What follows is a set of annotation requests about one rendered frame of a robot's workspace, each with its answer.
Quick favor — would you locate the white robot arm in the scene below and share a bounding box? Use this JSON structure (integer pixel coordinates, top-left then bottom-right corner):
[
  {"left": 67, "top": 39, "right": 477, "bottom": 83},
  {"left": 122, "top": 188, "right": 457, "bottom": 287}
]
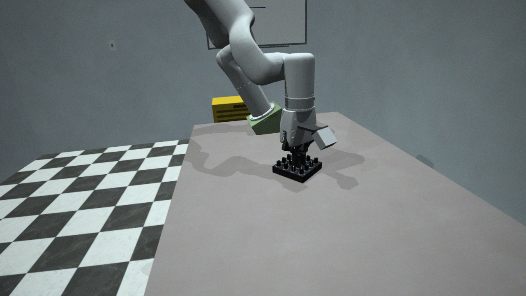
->
[{"left": 184, "top": 0, "right": 337, "bottom": 150}]

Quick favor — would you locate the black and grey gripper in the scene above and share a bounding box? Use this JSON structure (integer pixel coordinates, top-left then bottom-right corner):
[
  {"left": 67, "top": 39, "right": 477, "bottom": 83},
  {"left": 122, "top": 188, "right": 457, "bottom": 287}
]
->
[{"left": 280, "top": 106, "right": 316, "bottom": 168}]

